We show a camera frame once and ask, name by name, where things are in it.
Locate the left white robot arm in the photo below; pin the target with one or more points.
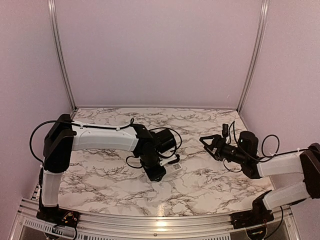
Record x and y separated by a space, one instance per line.
67 136

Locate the white remote control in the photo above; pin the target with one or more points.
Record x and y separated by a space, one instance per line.
172 169

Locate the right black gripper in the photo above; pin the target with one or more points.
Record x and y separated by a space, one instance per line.
218 139

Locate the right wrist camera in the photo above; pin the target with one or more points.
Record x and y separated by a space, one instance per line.
225 130

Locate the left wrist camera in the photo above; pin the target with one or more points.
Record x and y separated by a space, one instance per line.
169 161

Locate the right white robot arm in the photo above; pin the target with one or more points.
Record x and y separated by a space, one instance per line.
305 162

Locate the left aluminium frame post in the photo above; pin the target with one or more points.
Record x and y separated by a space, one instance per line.
59 51

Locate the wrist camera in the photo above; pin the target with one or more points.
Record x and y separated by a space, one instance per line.
225 130
169 161

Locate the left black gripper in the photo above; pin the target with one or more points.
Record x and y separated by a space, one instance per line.
154 175

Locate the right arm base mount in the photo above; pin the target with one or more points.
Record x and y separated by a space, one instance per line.
258 215

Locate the front aluminium rail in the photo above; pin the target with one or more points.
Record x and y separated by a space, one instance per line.
99 226

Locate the right aluminium frame post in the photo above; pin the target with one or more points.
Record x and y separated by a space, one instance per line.
260 33

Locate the aluminium frame post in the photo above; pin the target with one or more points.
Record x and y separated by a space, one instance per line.
260 33
59 51

